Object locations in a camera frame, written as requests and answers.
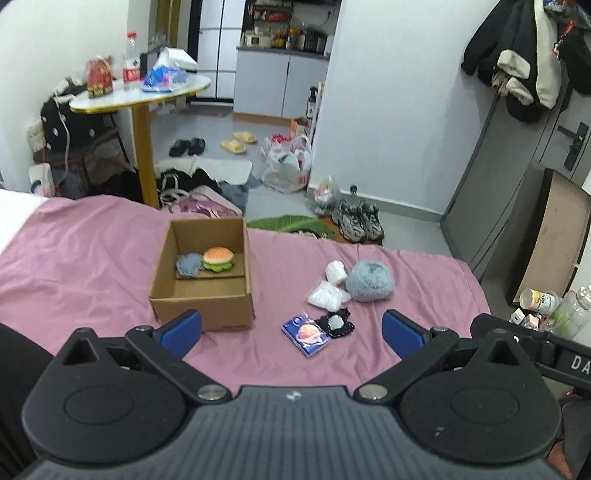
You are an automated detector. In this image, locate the fluffy blue-grey plush roll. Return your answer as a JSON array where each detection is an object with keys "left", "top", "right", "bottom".
[{"left": 346, "top": 260, "right": 394, "bottom": 303}]

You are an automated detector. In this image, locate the plush hamburger toy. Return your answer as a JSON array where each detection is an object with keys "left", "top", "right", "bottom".
[{"left": 202, "top": 247, "right": 235, "bottom": 273}]

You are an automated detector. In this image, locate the clear bag white stuffing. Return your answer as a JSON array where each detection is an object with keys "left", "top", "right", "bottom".
[{"left": 307, "top": 280, "right": 352, "bottom": 312}]

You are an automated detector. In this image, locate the blue planet tissue pack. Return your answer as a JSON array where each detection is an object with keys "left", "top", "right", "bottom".
[{"left": 281, "top": 314, "right": 331, "bottom": 358}]

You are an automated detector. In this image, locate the cardboard box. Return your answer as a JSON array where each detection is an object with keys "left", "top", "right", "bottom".
[{"left": 149, "top": 217, "right": 256, "bottom": 331}]

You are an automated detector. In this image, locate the small blue-grey cloth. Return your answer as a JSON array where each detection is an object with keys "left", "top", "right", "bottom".
[{"left": 175, "top": 252, "right": 204, "bottom": 278}]

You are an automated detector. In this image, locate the grey sneaker right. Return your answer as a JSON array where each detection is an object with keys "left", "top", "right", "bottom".
[{"left": 360, "top": 201, "right": 385, "bottom": 242}]

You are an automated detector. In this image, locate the grey sneaker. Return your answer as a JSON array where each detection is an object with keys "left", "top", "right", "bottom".
[
  {"left": 331, "top": 200, "right": 367, "bottom": 243},
  {"left": 360, "top": 201, "right": 385, "bottom": 242}
]

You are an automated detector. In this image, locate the grey sneaker left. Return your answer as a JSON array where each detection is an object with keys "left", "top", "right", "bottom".
[{"left": 331, "top": 200, "right": 367, "bottom": 243}]

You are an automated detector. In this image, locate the pink bed sheet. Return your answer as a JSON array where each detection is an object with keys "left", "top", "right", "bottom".
[{"left": 1, "top": 191, "right": 489, "bottom": 390}]

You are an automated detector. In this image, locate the pink bear cushion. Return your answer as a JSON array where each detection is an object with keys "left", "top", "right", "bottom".
[{"left": 162, "top": 194, "right": 242, "bottom": 218}]

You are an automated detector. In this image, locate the white cup container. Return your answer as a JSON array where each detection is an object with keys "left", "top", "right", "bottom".
[{"left": 519, "top": 289, "right": 562, "bottom": 318}]

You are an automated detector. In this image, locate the grey door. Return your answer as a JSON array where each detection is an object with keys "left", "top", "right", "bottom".
[{"left": 441, "top": 87, "right": 590, "bottom": 277}]

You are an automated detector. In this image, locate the black clothes pile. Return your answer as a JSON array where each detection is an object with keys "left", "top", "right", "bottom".
[{"left": 158, "top": 169, "right": 221, "bottom": 206}]

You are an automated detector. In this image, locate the green leaf cartoon rug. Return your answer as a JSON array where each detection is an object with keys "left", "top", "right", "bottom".
[{"left": 246, "top": 215, "right": 335, "bottom": 240}]

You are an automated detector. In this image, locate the small clear trash bag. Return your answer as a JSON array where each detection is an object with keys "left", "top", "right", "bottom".
[{"left": 305, "top": 175, "right": 342, "bottom": 217}]

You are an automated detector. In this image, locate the white floor mat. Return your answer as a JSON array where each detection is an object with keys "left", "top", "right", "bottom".
[{"left": 154, "top": 156, "right": 252, "bottom": 185}]

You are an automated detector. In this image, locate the black slipper pair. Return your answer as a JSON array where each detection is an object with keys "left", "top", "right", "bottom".
[{"left": 168, "top": 138, "right": 206, "bottom": 158}]

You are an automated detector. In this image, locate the black framed board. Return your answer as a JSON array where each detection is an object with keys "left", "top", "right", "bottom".
[{"left": 506, "top": 168, "right": 590, "bottom": 305}]

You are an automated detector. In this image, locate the yellow slipper near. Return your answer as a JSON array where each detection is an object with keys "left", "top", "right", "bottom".
[{"left": 221, "top": 140, "right": 246, "bottom": 155}]

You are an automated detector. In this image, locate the yellow slipper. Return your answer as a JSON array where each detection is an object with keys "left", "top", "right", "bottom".
[
  {"left": 233, "top": 131, "right": 257, "bottom": 144},
  {"left": 221, "top": 140, "right": 246, "bottom": 155}
]

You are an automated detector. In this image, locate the large white shopping bag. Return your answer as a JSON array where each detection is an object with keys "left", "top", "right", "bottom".
[{"left": 262, "top": 135, "right": 312, "bottom": 194}]

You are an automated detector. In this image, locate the yellow slipper far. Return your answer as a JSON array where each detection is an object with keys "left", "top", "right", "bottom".
[{"left": 233, "top": 131, "right": 257, "bottom": 144}]

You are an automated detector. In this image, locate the black polka dot bag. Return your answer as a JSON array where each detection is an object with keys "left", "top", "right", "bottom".
[{"left": 40, "top": 78, "right": 111, "bottom": 153}]

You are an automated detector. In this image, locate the round white yellow table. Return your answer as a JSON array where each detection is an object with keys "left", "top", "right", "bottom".
[{"left": 69, "top": 74, "right": 211, "bottom": 209}]

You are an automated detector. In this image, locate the white kitchen cabinet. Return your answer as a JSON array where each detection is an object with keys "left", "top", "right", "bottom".
[{"left": 233, "top": 47, "right": 329, "bottom": 119}]

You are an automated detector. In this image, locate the plastic water bottle red label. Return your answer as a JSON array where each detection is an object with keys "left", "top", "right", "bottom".
[{"left": 122, "top": 31, "right": 140, "bottom": 90}]

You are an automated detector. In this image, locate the red snack bag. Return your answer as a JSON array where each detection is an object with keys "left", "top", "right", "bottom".
[{"left": 85, "top": 56, "right": 113, "bottom": 98}]

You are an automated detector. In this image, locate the black white hanging jacket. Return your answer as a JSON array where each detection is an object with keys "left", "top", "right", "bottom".
[{"left": 461, "top": 0, "right": 590, "bottom": 123}]

